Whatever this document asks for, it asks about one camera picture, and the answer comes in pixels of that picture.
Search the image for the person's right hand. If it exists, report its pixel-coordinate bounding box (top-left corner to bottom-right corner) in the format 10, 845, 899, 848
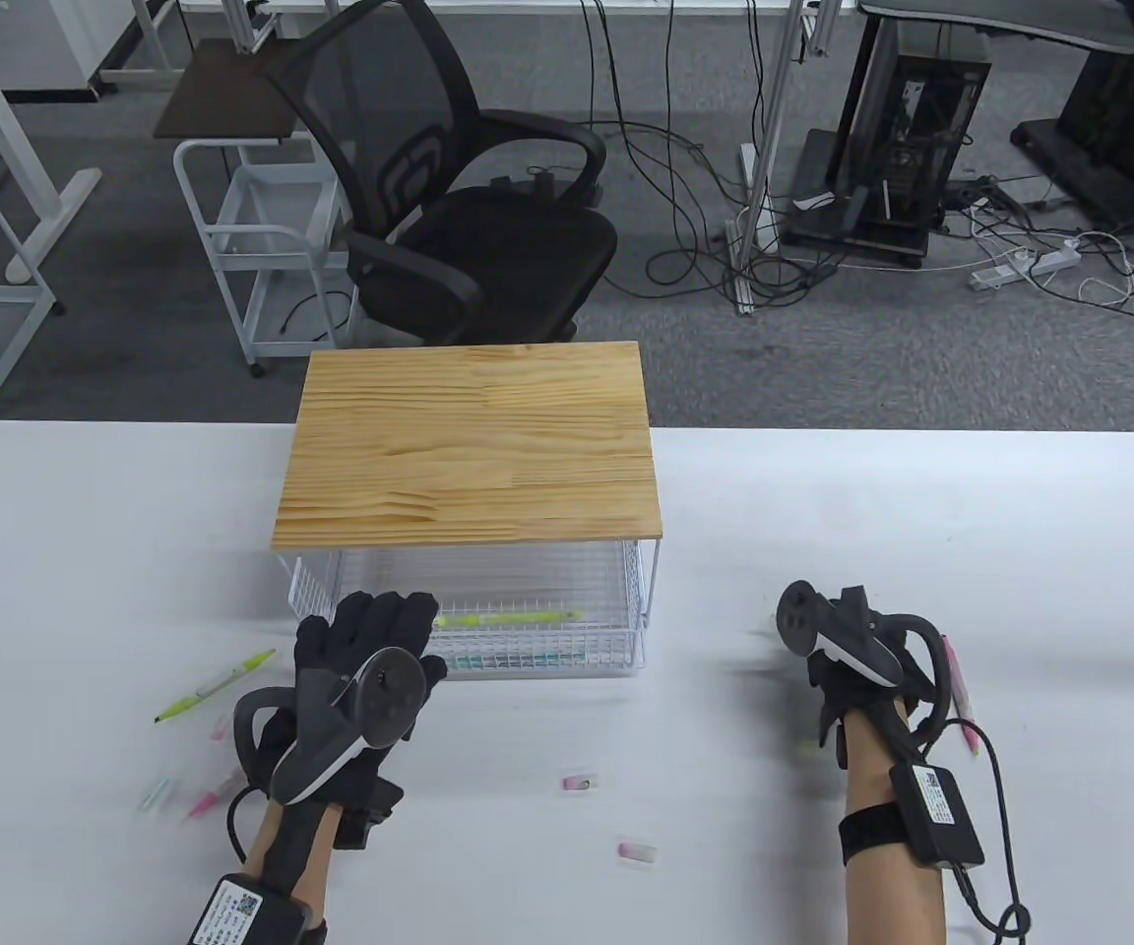
808, 630, 942, 771

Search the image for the person's left hand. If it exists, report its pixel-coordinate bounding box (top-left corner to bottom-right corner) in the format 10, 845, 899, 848
262, 591, 448, 850

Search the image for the pink double-ended highlighter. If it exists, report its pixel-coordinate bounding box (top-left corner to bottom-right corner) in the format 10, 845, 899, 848
939, 635, 981, 756
183, 768, 248, 820

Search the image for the green double-ended highlighter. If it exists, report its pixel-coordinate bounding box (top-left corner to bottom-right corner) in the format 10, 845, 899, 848
434, 610, 585, 631
154, 648, 278, 725

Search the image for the white wire basket drawer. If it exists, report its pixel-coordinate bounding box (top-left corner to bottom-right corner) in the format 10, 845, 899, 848
288, 544, 649, 682

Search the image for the teal double-ended highlighter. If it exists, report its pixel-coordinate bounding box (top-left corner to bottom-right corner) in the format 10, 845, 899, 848
449, 652, 627, 672

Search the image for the person's right forearm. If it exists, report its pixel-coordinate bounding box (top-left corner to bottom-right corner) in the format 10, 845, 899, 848
838, 709, 947, 945

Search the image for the person's left forearm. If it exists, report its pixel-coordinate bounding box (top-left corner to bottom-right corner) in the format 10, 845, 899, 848
237, 797, 342, 921

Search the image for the black grey tracker controller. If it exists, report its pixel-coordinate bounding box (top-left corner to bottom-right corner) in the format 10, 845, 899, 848
776, 581, 954, 761
234, 647, 428, 805

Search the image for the black mesh office chair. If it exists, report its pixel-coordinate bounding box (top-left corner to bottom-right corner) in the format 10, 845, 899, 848
265, 0, 619, 347

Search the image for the white metal cart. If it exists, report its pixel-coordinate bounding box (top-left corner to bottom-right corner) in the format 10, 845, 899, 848
173, 138, 356, 380

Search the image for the white power strip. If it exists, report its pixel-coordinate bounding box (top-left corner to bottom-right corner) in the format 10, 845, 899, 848
969, 246, 1082, 291

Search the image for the brown side table top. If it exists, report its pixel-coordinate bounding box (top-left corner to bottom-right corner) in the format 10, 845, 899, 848
154, 39, 317, 141

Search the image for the black computer tower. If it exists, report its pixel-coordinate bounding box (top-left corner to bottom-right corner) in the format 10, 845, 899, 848
852, 51, 993, 239

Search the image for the black equipment stand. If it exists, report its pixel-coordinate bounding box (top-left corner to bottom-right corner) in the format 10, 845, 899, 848
1010, 0, 1134, 232

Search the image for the white cabinet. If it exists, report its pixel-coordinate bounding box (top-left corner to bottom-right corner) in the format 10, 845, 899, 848
0, 0, 105, 99

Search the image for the grey desk top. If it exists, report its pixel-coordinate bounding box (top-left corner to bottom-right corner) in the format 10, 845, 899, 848
857, 0, 1134, 55

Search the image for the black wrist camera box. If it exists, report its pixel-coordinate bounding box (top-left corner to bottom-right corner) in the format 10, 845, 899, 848
840, 763, 984, 869
186, 873, 317, 945

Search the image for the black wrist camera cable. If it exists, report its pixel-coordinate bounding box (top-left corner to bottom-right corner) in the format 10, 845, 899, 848
225, 787, 263, 867
921, 719, 1031, 936

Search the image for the wooden top wire rack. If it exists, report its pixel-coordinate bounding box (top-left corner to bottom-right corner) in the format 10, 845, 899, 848
272, 342, 664, 631

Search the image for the tangle of black floor cables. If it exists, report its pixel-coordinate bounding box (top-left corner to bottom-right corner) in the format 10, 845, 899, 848
577, 0, 1134, 336

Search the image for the aluminium profile post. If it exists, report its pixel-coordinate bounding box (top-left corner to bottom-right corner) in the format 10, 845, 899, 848
729, 0, 819, 316

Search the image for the aluminium desk frame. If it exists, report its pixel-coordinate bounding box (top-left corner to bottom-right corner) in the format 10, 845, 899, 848
99, 0, 278, 85

